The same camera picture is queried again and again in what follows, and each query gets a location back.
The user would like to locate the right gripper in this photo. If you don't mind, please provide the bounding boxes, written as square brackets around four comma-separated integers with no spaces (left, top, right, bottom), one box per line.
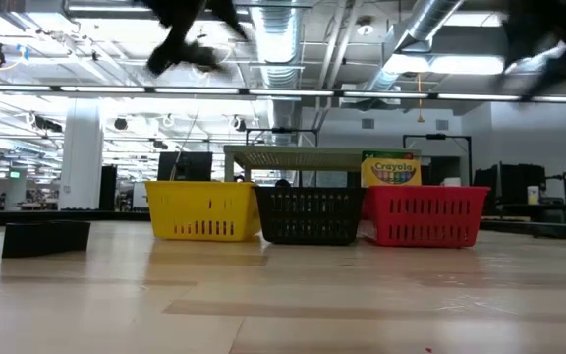
[502,0,566,98]

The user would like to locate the red plastic basket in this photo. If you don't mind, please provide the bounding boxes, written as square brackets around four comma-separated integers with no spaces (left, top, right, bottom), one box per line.
[361,185,491,249]

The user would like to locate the Crayola crayon box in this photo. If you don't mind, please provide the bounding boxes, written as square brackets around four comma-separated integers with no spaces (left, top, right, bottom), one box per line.
[360,149,423,188]

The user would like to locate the black plastic basket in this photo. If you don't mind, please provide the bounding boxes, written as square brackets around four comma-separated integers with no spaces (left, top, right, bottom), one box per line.
[254,185,367,247]

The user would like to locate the small black box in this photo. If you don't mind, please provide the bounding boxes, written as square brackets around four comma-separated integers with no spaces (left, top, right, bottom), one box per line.
[1,219,91,260]

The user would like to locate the linear ceiling light strip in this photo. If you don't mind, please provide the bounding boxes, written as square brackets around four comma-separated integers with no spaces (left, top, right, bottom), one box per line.
[0,83,566,103]

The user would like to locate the black background equipment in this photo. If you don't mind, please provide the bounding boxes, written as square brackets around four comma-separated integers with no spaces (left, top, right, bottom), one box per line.
[473,162,549,207]

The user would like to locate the black background monitor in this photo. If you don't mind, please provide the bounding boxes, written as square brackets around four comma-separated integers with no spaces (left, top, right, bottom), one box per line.
[157,150,214,182]

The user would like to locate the white building column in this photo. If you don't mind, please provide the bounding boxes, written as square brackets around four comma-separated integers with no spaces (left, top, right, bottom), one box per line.
[60,100,105,210]

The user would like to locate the black background panel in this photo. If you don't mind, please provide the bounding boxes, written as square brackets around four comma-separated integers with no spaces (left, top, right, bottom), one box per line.
[99,164,118,211]

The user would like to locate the yellow plastic basket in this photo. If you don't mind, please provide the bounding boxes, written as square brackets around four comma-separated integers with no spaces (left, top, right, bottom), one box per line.
[143,180,262,243]

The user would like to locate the silver ventilation duct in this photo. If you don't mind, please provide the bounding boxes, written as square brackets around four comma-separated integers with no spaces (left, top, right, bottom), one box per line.
[249,0,309,147]
[361,0,466,94]

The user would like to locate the black background stand frame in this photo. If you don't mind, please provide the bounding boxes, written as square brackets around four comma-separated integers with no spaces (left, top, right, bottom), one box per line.
[402,132,474,187]

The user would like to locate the yellow hanging cord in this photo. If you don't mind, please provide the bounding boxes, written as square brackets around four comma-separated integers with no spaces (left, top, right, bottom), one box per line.
[415,72,425,124]

